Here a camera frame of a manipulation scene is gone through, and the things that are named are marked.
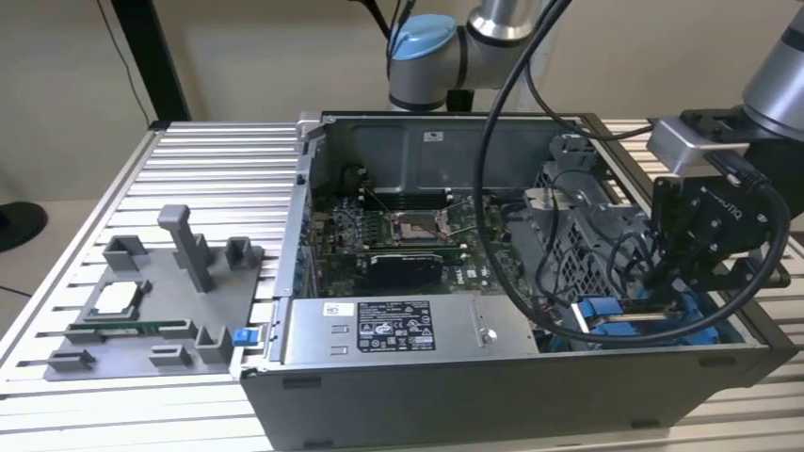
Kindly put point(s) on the silver power supply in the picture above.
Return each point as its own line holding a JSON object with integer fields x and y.
{"x": 313, "y": 329}

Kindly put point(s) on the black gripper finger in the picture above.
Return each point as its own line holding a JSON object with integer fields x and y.
{"x": 700, "y": 263}
{"x": 668, "y": 212}

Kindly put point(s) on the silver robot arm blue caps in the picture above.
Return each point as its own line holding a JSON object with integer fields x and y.
{"x": 426, "y": 70}

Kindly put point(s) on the black round stand base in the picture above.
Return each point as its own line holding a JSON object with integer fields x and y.
{"x": 21, "y": 226}

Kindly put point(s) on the CPU socket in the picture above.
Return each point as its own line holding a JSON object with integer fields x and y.
{"x": 410, "y": 228}

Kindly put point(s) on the black camera bracket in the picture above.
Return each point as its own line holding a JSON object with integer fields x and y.
{"x": 709, "y": 120}

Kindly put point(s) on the black camera mount frame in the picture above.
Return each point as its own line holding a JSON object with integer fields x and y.
{"x": 746, "y": 278}

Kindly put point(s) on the grey parts rack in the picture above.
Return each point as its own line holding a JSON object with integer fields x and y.
{"x": 162, "y": 320}

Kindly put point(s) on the hard disk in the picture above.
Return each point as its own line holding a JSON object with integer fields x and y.
{"x": 634, "y": 316}

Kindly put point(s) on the green RAM stick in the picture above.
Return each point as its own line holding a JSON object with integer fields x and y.
{"x": 146, "y": 328}

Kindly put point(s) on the black frame post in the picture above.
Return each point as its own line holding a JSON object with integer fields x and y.
{"x": 150, "y": 61}

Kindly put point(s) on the green motherboard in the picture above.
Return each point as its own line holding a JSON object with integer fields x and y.
{"x": 458, "y": 254}

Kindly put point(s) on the silver camera box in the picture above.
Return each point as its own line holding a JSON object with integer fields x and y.
{"x": 684, "y": 146}

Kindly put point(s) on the silver CPU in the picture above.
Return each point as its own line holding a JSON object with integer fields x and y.
{"x": 116, "y": 299}

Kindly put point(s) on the blue case latch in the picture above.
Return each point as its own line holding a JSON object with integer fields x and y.
{"x": 244, "y": 337}

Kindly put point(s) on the grey disk bay cage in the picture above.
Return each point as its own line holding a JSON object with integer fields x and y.
{"x": 565, "y": 235}

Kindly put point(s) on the dark grey PC case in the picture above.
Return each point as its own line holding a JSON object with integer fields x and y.
{"x": 440, "y": 400}

